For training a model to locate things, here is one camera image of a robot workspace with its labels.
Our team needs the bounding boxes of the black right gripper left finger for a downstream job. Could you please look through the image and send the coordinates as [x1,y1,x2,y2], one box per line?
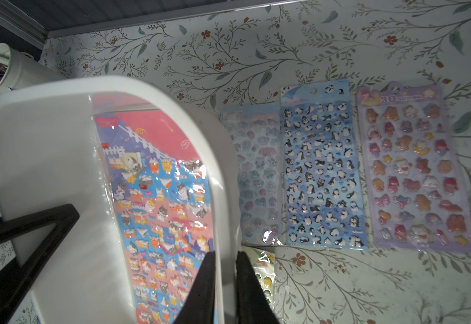
[173,252,216,324]

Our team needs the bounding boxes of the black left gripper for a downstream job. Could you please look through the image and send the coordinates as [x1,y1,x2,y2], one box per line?
[0,204,80,323]

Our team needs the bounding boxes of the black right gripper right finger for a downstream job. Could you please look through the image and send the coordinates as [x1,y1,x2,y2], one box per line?
[235,251,279,324]

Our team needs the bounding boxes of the green mushroom sticker sheet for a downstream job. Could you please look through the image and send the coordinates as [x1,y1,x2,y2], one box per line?
[242,247,276,308]

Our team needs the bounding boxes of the pink blue fox sticker sheet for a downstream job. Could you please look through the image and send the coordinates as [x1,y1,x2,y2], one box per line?
[95,110,214,323]

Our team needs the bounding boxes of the white plastic storage tray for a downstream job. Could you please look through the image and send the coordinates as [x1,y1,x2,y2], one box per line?
[0,76,240,323]

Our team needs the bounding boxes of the light blue sticker sheet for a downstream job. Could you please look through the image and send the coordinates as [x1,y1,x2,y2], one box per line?
[221,103,282,247]

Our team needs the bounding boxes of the pink 3D sticker sheet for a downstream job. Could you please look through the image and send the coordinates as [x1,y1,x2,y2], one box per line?
[356,82,471,253]

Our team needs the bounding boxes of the cream metal pen bucket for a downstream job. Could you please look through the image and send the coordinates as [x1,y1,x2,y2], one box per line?
[0,43,65,95]

